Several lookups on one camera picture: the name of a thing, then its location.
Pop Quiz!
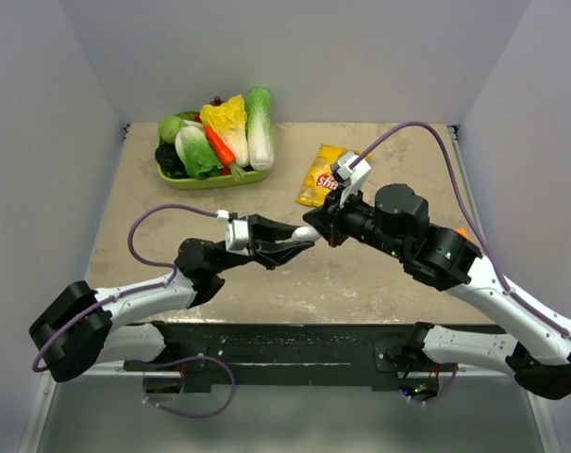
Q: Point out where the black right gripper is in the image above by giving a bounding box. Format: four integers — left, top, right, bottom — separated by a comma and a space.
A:
303, 181, 407, 260

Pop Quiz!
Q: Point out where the orange juice carton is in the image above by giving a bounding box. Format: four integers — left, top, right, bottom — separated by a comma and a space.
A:
457, 227, 469, 239

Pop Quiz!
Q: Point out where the black toy vegetable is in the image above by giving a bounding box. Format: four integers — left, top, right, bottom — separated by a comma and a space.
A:
155, 143, 189, 179

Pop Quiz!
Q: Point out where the round green cabbage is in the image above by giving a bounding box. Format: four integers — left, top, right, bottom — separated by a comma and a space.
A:
158, 115, 187, 143

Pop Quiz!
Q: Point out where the orange toy carrot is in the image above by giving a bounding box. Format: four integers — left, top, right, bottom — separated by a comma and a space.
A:
204, 126, 244, 181

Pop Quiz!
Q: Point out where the green leafy bok choy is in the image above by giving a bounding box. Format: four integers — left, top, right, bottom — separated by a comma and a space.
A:
175, 126, 223, 180

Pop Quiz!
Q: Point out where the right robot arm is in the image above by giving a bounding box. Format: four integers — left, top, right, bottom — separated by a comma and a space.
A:
303, 184, 571, 400

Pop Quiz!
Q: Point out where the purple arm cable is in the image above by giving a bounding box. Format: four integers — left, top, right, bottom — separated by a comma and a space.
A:
31, 203, 220, 374
352, 120, 571, 350

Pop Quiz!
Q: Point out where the yellow white cabbage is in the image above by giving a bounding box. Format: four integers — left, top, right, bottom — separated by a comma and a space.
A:
200, 94, 249, 168

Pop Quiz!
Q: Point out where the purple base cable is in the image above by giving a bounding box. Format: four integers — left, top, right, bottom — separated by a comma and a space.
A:
136, 356, 237, 419
405, 361, 460, 406

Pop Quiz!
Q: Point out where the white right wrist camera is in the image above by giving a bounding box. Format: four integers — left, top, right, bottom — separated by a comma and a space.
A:
330, 151, 371, 208

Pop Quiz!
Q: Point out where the green white napa cabbage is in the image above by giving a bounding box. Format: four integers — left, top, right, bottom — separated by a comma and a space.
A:
245, 87, 275, 171

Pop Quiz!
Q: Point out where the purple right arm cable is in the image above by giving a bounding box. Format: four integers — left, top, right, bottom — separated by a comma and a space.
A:
352, 120, 571, 350

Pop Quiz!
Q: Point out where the white earbud charging case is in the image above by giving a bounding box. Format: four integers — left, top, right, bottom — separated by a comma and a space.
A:
291, 226, 322, 243

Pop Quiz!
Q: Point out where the yellow chips bag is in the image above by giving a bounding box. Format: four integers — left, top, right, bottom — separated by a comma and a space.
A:
295, 144, 349, 208

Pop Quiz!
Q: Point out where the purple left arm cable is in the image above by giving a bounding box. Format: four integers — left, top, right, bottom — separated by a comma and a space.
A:
31, 203, 220, 374

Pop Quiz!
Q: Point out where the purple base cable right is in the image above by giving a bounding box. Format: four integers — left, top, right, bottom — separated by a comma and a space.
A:
405, 361, 460, 406

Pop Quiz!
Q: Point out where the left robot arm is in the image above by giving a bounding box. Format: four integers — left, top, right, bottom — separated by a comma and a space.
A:
29, 210, 319, 382

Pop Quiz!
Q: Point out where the green vegetable basket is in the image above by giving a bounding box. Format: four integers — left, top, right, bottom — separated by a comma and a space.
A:
156, 137, 269, 191

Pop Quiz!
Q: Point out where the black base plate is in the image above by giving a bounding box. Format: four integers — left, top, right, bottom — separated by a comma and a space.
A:
125, 321, 453, 393

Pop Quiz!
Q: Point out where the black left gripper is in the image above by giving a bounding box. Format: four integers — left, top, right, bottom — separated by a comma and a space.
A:
210, 213, 313, 274

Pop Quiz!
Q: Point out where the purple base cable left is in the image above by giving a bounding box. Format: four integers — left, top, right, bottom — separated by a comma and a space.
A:
136, 356, 237, 419

